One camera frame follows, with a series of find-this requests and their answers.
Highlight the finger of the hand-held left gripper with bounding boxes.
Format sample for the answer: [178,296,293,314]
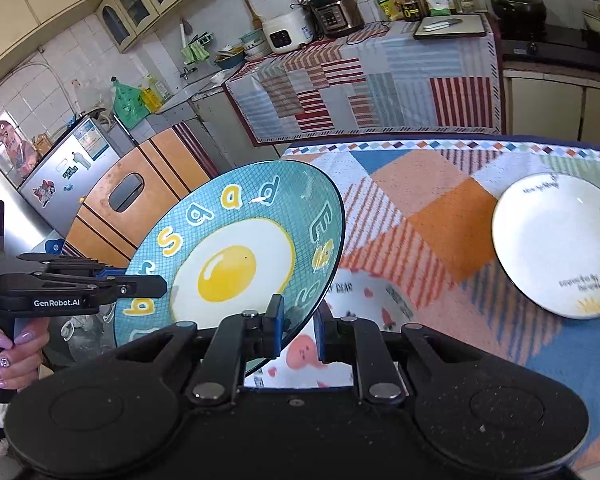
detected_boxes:
[96,275,169,307]
[17,253,127,279]

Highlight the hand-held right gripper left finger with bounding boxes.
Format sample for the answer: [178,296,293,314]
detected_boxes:
[114,294,287,407]

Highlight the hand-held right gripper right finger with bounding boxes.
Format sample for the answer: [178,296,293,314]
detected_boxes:
[315,304,482,407]

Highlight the blue fried-egg print plate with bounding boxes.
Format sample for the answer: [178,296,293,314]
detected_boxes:
[112,160,346,379]

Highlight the white plate with printed rim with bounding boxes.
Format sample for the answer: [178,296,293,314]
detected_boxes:
[491,172,600,320]

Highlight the stack of pale bowls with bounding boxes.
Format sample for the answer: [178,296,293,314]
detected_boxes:
[239,30,272,59]

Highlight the person's left hand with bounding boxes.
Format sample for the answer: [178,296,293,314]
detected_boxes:
[0,321,52,391]

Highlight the clear plastic bag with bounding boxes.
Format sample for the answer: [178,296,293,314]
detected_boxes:
[60,310,118,367]

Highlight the white strawberry print bowl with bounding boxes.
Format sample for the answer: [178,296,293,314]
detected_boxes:
[245,267,417,390]

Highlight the silver fridge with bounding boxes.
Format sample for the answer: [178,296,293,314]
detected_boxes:
[0,114,137,266]

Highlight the red cartoon figure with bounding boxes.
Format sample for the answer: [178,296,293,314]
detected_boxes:
[0,119,34,181]

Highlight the wooden chair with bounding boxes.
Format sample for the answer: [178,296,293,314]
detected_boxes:
[62,124,222,272]

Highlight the green plastic bag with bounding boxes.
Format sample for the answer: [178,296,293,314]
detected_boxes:
[111,77,151,131]

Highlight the yellow detergent bottle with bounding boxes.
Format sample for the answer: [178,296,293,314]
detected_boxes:
[141,74,174,112]

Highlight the green hanging cloth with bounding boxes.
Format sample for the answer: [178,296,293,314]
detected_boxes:
[181,41,211,64]

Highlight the blue basin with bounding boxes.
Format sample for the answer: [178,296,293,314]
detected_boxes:
[214,46,246,69]

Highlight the striped counter cloth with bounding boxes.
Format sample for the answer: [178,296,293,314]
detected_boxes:
[223,15,504,147]

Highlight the white rice cooker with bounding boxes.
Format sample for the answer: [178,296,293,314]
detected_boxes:
[262,7,315,55]

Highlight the wooden spatula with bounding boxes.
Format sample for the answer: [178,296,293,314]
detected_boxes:
[236,0,264,31]

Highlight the black pressure cooker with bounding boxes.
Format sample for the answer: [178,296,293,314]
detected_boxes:
[309,0,366,39]

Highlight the cream base cabinets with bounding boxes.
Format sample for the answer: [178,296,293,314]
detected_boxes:
[502,67,600,137]

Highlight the green refill pouch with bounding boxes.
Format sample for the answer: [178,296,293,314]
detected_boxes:
[375,0,407,22]

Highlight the grey cutting board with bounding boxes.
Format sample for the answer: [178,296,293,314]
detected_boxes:
[412,13,488,40]

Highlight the black gas stove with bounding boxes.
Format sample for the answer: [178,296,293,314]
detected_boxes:
[500,24,600,64]

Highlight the black wok with lid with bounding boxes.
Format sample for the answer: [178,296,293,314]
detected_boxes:
[488,0,549,29]

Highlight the black power cable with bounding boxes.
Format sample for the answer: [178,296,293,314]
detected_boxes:
[329,19,397,45]

